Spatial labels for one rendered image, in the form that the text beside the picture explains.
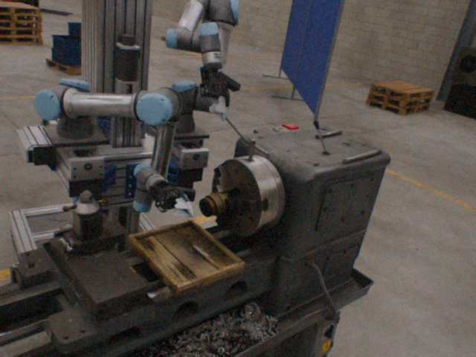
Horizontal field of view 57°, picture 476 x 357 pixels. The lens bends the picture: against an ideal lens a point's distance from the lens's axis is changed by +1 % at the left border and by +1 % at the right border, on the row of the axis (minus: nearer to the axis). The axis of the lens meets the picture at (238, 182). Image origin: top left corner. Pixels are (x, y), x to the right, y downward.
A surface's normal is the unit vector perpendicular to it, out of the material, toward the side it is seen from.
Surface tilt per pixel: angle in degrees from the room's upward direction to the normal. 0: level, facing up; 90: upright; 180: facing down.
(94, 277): 0
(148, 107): 89
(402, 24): 90
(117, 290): 0
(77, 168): 90
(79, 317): 0
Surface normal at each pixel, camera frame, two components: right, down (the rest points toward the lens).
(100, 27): 0.53, 0.42
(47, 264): 0.15, -0.90
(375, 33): -0.75, 0.17
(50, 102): -0.34, 0.36
